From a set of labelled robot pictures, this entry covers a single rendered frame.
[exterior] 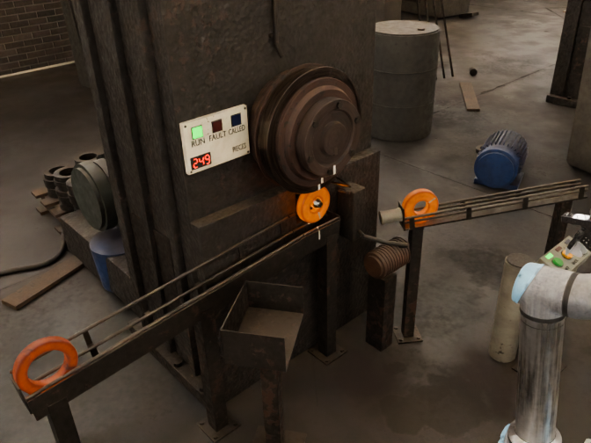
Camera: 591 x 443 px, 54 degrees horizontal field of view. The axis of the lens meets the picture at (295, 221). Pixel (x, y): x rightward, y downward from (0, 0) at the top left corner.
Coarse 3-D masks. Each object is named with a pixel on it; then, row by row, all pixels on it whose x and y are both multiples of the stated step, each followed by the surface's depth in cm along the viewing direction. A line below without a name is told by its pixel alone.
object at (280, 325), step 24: (264, 288) 200; (288, 288) 198; (240, 312) 197; (264, 312) 203; (288, 312) 202; (240, 336) 178; (264, 336) 176; (288, 336) 193; (240, 360) 183; (264, 360) 181; (288, 360) 184; (264, 384) 204; (264, 408) 210; (264, 432) 232; (288, 432) 232
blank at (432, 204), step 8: (416, 192) 241; (424, 192) 241; (432, 192) 243; (408, 200) 242; (416, 200) 242; (424, 200) 243; (432, 200) 244; (408, 208) 244; (424, 208) 248; (432, 208) 246
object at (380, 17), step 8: (376, 0) 603; (384, 0) 581; (392, 0) 588; (400, 0) 596; (376, 8) 607; (384, 8) 585; (392, 8) 592; (400, 8) 600; (376, 16) 611; (384, 16) 589; (392, 16) 597; (400, 16) 604
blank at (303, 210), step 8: (312, 192) 223; (320, 192) 226; (328, 192) 229; (304, 200) 221; (328, 200) 231; (296, 208) 224; (304, 208) 223; (312, 208) 231; (320, 208) 229; (304, 216) 225; (312, 216) 228; (320, 216) 231
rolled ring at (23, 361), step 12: (36, 348) 168; (48, 348) 171; (60, 348) 173; (72, 348) 176; (24, 360) 167; (72, 360) 178; (12, 372) 169; (24, 372) 168; (60, 372) 178; (24, 384) 170; (36, 384) 173
